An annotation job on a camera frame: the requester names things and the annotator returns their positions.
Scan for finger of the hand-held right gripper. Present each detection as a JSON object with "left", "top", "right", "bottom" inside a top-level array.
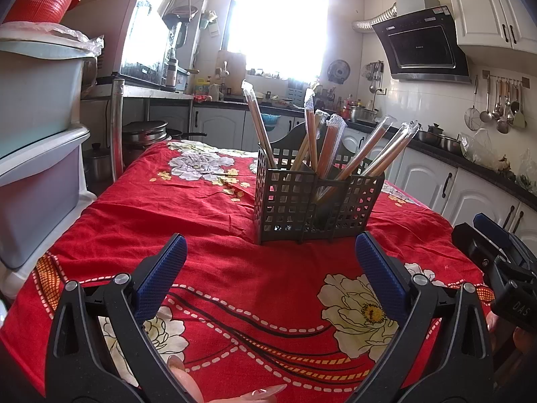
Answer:
[
  {"left": 474, "top": 213, "right": 527, "bottom": 255},
  {"left": 452, "top": 222, "right": 502, "bottom": 280}
]

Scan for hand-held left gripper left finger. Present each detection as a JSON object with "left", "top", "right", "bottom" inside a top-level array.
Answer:
[{"left": 44, "top": 233, "right": 198, "bottom": 403}]

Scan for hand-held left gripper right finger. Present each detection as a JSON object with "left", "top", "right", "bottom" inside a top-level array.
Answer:
[{"left": 350, "top": 231, "right": 496, "bottom": 403}]

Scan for dark grey utensil basket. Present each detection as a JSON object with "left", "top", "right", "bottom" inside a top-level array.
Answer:
[{"left": 254, "top": 120, "right": 386, "bottom": 245}]

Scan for bunch of chopsticks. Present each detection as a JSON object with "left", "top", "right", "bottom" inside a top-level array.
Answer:
[{"left": 241, "top": 80, "right": 422, "bottom": 202}]

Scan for row of hanging kitchen utensils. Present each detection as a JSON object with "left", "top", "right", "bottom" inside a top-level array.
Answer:
[{"left": 463, "top": 73, "right": 528, "bottom": 134}]

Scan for person's right hand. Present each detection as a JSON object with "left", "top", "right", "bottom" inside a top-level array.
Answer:
[{"left": 486, "top": 314, "right": 537, "bottom": 359}]

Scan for person's left hand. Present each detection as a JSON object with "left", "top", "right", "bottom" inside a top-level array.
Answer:
[{"left": 167, "top": 355, "right": 288, "bottom": 403}]

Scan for black kitchen countertop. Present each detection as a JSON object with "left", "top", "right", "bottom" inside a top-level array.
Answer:
[{"left": 193, "top": 96, "right": 537, "bottom": 211}]

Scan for red floral tablecloth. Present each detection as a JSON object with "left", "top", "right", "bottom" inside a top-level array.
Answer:
[{"left": 0, "top": 139, "right": 493, "bottom": 403}]

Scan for bag of vegetables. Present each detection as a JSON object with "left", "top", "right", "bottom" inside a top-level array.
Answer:
[{"left": 495, "top": 151, "right": 537, "bottom": 185}]

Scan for clear plastic bag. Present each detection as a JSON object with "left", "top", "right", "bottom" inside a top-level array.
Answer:
[{"left": 459, "top": 128, "right": 493, "bottom": 164}]

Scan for white lower kitchen cabinets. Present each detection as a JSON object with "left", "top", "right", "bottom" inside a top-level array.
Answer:
[{"left": 191, "top": 105, "right": 537, "bottom": 236}]

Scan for white kitchen cabinets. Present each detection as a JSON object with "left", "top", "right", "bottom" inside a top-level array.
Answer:
[
  {"left": 191, "top": 105, "right": 537, "bottom": 236},
  {"left": 447, "top": 0, "right": 537, "bottom": 55}
]

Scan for small steel pot with lid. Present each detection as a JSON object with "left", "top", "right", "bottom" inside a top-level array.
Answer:
[{"left": 84, "top": 143, "right": 114, "bottom": 181}]

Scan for stack of steel pans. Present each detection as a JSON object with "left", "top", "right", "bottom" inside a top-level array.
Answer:
[{"left": 121, "top": 120, "right": 168, "bottom": 145}]

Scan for large steel stockpot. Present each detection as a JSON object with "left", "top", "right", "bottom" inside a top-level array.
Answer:
[{"left": 349, "top": 106, "right": 378, "bottom": 123}]

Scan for cluster of condiment bottles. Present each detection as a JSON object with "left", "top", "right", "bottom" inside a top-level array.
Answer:
[{"left": 336, "top": 96, "right": 361, "bottom": 118}]

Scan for stainless steel table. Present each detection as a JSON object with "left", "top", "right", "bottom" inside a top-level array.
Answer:
[{"left": 80, "top": 76, "right": 196, "bottom": 177}]

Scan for black dish rack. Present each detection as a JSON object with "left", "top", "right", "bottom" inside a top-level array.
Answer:
[{"left": 312, "top": 86, "right": 336, "bottom": 105}]

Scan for black range hood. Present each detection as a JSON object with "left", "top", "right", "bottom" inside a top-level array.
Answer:
[{"left": 371, "top": 0, "right": 471, "bottom": 84}]

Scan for small hanging utensil rack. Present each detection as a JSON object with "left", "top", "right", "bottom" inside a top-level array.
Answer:
[{"left": 363, "top": 61, "right": 384, "bottom": 93}]

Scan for dark sauce bottle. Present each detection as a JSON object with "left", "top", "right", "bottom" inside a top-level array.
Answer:
[{"left": 168, "top": 48, "right": 179, "bottom": 89}]

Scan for white upper kitchen cabinets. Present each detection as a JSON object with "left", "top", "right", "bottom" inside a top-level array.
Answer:
[{"left": 447, "top": 0, "right": 537, "bottom": 55}]

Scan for pale green storage bin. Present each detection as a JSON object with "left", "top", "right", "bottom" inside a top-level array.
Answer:
[{"left": 0, "top": 23, "right": 103, "bottom": 156}]

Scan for large countertop oven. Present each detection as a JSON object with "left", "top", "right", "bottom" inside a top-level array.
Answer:
[{"left": 63, "top": 0, "right": 170, "bottom": 89}]

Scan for clear plastic bag liner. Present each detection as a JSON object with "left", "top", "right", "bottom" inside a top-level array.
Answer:
[{"left": 0, "top": 21, "right": 105, "bottom": 57}]

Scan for kitchen window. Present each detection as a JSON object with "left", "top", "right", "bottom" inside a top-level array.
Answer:
[{"left": 227, "top": 0, "right": 330, "bottom": 80}]

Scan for round wall fan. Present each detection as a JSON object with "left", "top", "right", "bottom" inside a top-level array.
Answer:
[{"left": 327, "top": 59, "right": 351, "bottom": 84}]

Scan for flexible aluminium duct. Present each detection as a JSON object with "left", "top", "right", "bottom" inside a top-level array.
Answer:
[{"left": 351, "top": 3, "right": 397, "bottom": 34}]

